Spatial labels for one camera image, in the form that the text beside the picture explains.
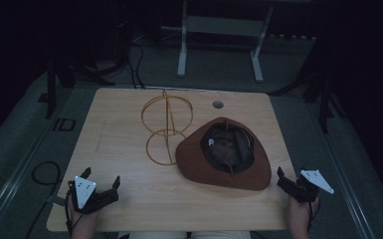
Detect person's legs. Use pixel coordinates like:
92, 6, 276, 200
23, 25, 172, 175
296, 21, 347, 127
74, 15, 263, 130
116, 230, 253, 239

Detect person's right hand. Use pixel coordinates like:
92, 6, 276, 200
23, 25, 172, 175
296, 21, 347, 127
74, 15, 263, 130
286, 194, 321, 239

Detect person's left hand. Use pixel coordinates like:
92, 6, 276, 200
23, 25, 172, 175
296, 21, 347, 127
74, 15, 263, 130
67, 198, 101, 239

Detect black rectangular floor bracket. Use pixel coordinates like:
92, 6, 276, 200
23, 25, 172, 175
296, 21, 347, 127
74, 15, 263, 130
52, 117, 77, 132

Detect left hand-held gripper cable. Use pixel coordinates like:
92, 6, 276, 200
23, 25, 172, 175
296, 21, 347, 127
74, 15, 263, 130
64, 180, 76, 237

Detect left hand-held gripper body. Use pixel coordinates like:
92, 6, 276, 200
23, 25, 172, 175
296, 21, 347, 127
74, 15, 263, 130
67, 175, 120, 215

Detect black hanging cables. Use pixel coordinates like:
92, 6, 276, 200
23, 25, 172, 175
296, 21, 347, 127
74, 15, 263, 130
124, 41, 146, 90

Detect black metal stand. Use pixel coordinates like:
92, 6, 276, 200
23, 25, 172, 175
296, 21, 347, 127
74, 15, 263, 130
301, 63, 347, 134

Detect right hand-held gripper cable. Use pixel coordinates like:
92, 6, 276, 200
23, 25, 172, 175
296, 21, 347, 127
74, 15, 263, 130
305, 197, 320, 233

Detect brown felt hat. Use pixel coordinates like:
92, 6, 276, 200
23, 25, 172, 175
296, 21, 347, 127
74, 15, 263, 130
174, 116, 274, 192

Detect black looped floor cable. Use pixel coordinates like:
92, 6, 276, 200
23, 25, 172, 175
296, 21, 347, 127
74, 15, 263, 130
31, 160, 63, 187

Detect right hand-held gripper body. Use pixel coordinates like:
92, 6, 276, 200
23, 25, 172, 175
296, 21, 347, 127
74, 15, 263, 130
277, 168, 335, 204

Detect hand-held gripper cable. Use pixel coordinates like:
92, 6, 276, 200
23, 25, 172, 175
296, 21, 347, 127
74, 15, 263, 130
64, 180, 76, 237
305, 197, 320, 233

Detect gold wire hat stand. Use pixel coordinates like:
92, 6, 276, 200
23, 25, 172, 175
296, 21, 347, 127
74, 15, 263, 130
140, 89, 194, 166

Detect white metal desk frame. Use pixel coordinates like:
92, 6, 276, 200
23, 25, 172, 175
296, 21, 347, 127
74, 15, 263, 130
176, 0, 275, 84

